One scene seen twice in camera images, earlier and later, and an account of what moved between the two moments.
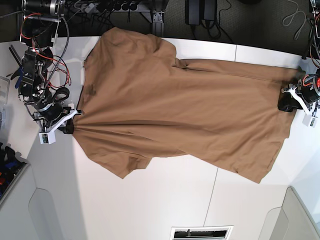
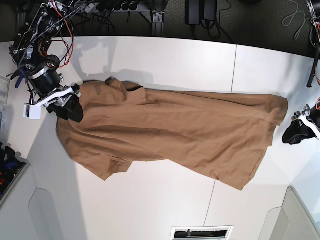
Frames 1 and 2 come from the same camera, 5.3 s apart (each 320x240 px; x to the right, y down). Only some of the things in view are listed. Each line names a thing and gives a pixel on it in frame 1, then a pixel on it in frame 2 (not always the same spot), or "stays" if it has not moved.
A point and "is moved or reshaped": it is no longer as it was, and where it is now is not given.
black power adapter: x=192 y=12 stays
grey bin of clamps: x=11 y=168 stays
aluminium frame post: x=158 y=23 stays
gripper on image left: x=52 y=117 to x=52 y=93
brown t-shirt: x=138 y=100 is moved or reshaped
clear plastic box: x=5 y=83 stays
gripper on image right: x=307 y=91 to x=297 y=132
